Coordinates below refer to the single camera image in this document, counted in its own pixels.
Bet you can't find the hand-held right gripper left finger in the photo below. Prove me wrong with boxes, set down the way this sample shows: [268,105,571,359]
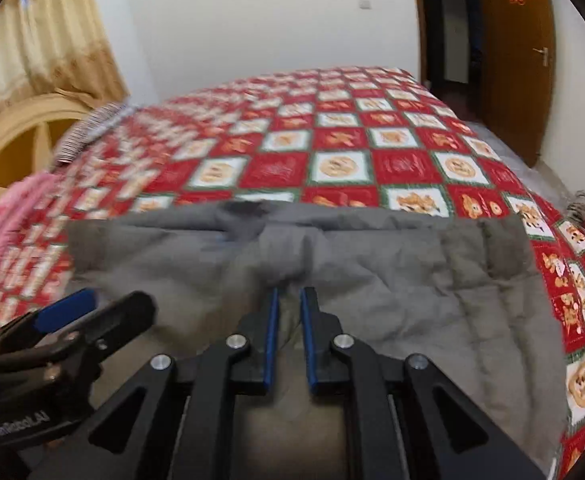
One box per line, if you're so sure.
[47,287,280,480]

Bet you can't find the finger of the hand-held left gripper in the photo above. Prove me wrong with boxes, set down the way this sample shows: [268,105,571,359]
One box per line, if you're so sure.
[66,290,156,349]
[0,288,99,347]

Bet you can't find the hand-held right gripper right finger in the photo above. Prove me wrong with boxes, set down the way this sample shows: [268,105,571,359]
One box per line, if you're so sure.
[300,287,546,480]

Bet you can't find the grey puffer jacket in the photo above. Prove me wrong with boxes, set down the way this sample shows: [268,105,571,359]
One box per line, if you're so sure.
[22,200,569,480]

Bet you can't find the pink folded blanket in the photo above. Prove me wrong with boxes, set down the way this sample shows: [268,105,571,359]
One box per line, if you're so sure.
[0,172,61,281]

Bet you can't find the cream wooden headboard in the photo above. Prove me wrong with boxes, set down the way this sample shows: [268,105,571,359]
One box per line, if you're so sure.
[0,92,96,231]

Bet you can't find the striped pillow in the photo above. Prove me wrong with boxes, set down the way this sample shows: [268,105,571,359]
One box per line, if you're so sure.
[55,101,134,164]

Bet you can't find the red checked bedspread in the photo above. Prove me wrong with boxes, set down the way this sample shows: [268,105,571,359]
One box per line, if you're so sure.
[0,66,585,479]

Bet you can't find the beige patterned curtain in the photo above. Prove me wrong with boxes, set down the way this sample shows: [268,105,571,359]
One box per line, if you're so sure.
[0,0,129,124]

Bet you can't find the brown wooden door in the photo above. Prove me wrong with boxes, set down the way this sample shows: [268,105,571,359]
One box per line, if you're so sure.
[475,0,556,169]

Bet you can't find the dark wooden door frame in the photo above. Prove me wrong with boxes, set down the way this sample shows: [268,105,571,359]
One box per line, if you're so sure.
[409,0,478,94]

